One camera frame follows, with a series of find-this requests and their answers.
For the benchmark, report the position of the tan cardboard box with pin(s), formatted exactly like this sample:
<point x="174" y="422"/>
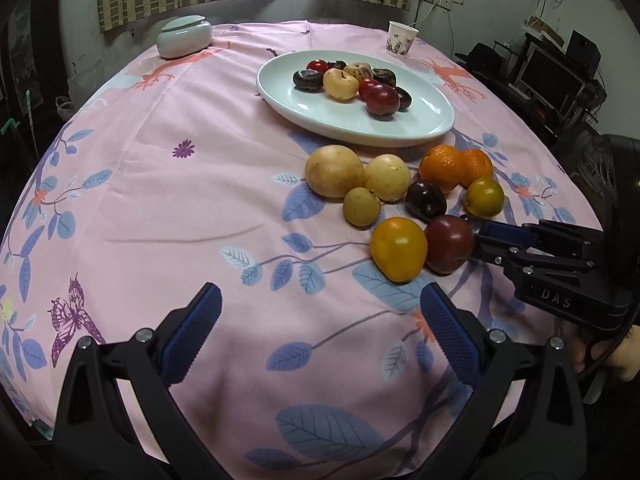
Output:
<point x="540" y="27"/>

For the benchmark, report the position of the small white plastic bag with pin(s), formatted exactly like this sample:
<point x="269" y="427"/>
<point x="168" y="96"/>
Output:
<point x="65" y="110"/>

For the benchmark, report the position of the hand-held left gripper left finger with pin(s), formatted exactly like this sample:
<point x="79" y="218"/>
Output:
<point x="192" y="335"/>

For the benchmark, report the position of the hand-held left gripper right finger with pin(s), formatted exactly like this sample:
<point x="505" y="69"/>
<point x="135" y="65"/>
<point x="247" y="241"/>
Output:
<point x="452" y="330"/>

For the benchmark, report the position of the large dark purple mangosteen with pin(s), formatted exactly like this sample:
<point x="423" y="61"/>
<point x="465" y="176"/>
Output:
<point x="307" y="81"/>

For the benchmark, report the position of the orange mandarin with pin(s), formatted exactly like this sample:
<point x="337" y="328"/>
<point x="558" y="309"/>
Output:
<point x="479" y="166"/>
<point x="441" y="167"/>

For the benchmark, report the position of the black hat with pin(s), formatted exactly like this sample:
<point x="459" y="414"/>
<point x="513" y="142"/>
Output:
<point x="482" y="55"/>

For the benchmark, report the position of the person's right hand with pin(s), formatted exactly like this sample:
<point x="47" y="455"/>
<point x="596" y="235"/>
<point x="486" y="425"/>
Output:
<point x="627" y="355"/>

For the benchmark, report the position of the green hook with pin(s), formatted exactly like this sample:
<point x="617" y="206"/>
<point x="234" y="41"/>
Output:
<point x="9" y="126"/>

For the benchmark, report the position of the printed paper cup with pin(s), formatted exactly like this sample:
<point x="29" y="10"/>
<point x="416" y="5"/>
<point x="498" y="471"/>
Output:
<point x="400" y="42"/>

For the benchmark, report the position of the black computer desk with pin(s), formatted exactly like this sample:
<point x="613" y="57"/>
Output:
<point x="505" y="90"/>

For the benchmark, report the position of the small red tomato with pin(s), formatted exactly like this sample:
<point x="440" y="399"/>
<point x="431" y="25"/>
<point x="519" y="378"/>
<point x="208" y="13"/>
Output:
<point x="367" y="86"/>

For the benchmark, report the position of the dark purple plum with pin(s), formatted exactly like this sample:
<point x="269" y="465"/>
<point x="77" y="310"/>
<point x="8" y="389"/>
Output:
<point x="467" y="221"/>
<point x="404" y="98"/>
<point x="425" y="201"/>
<point x="337" y="64"/>

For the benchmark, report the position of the yellow dimpled apple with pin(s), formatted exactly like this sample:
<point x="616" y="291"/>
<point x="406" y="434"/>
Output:
<point x="340" y="85"/>

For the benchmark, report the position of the yellow green tomato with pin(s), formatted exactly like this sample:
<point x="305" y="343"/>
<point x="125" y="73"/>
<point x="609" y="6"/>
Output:
<point x="484" y="197"/>

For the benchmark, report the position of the large dark red tomato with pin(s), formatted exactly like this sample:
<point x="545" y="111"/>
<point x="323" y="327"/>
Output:
<point x="447" y="244"/>

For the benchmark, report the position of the small dark purple mangosteen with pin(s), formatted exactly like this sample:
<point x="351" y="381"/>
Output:
<point x="383" y="76"/>

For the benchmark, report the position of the pale green oval plate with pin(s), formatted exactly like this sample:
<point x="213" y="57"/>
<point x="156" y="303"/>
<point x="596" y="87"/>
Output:
<point x="340" y="120"/>

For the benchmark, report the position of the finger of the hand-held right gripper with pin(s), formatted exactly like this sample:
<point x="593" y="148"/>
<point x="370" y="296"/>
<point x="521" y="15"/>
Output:
<point x="502" y="231"/>
<point x="505" y="255"/>

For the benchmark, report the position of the computer monitor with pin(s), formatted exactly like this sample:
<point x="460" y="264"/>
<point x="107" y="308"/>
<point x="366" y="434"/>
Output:
<point x="550" y="77"/>

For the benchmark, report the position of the pale green lidded jar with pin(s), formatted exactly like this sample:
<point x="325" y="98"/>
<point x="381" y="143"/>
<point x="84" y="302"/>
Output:
<point x="182" y="40"/>

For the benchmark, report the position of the small green yellow fruit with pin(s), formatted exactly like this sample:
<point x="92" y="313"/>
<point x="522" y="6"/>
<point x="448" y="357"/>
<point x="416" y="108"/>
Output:
<point x="362" y="206"/>

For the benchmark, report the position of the medium yellow pear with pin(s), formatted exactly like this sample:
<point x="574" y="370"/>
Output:
<point x="387" y="177"/>

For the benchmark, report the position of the dark red plum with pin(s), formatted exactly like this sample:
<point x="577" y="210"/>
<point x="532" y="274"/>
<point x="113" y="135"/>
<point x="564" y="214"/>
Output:
<point x="382" y="100"/>

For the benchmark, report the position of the black speaker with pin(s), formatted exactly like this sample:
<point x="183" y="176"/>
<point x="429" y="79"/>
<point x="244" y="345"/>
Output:
<point x="582" y="52"/>

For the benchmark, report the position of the yellow orange tomato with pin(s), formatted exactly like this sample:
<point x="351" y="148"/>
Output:
<point x="398" y="249"/>

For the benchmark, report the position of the pink leaf print tablecloth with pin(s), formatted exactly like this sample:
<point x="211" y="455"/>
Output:
<point x="200" y="235"/>

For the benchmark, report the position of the large yellow pear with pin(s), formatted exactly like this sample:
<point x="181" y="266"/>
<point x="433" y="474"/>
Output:
<point x="334" y="170"/>

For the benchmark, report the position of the black mesh chair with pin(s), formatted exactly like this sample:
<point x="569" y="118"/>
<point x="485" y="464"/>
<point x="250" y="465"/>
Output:
<point x="607" y="175"/>

